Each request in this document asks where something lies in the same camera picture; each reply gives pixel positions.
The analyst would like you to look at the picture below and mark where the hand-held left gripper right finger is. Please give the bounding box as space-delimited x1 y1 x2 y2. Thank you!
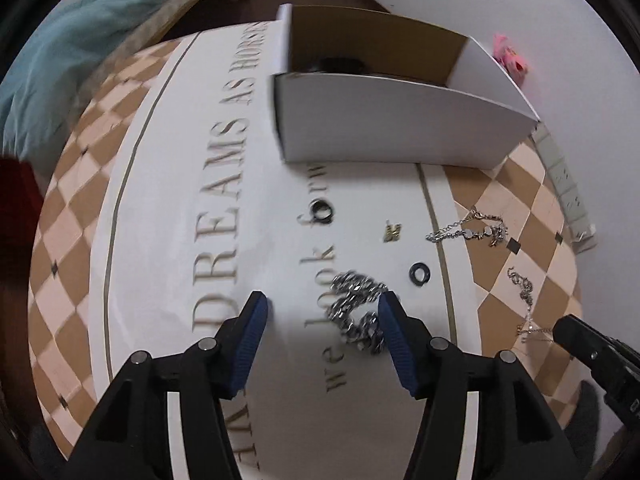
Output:
378 291 585 480

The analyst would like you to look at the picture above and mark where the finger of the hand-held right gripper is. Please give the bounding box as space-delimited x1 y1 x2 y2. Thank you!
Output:
552 314 640 426

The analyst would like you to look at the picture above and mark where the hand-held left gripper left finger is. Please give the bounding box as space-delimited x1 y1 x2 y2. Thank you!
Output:
64 291 268 480

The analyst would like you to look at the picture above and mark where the chunky silver chain bracelet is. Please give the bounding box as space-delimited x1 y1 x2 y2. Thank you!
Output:
325 270 391 355

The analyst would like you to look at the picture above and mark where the white cardboard box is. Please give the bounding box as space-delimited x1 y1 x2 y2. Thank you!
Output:
272 4 542 171

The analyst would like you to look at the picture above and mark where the checkered printed table mat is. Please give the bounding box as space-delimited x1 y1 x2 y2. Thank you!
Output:
27 21 586 472

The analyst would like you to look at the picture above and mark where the white power strip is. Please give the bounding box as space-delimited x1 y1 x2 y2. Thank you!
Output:
531 122 598 255

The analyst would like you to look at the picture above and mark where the dark red cloth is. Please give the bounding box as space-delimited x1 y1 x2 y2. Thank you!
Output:
0 156 46 246

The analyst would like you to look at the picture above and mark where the dark item in box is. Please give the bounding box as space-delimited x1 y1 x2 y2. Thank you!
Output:
306 56 368 75

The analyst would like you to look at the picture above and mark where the pink toy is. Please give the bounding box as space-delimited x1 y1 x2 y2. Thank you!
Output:
492 33 531 81

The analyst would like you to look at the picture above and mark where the teal blanket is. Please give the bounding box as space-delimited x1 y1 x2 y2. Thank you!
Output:
0 0 240 156

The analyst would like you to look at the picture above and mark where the thin silver pendant chain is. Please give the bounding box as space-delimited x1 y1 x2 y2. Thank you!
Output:
506 266 555 344

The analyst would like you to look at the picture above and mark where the silver disc link bracelet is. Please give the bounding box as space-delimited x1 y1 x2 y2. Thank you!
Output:
425 209 510 249

